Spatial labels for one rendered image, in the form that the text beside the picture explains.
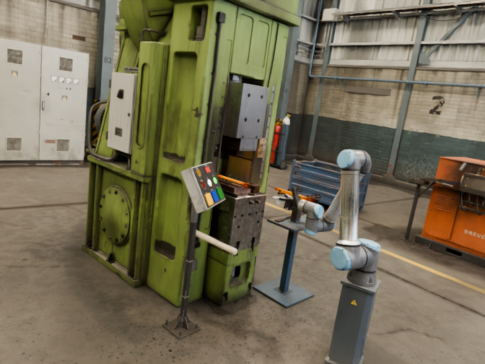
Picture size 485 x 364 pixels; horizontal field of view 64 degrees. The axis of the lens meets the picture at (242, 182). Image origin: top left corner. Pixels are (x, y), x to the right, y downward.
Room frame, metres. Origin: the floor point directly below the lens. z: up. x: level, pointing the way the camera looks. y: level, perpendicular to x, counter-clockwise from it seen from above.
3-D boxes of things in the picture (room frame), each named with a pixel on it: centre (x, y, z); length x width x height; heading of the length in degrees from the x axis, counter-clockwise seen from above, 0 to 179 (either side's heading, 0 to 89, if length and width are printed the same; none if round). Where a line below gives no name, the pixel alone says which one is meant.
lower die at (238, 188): (3.14, 0.15, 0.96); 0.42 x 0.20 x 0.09; 49
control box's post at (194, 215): (2.53, 0.29, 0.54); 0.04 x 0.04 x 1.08; 49
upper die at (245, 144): (3.14, 0.15, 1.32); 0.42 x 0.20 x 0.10; 49
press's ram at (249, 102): (3.18, 0.12, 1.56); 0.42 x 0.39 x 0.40; 49
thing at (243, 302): (2.97, -0.04, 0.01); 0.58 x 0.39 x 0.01; 139
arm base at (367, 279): (2.40, -0.86, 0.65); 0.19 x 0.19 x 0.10
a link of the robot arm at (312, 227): (2.61, -0.52, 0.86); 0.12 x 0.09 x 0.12; 124
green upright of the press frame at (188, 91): (3.02, 0.45, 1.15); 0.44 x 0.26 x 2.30; 49
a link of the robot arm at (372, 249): (2.40, -0.85, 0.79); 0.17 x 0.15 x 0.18; 124
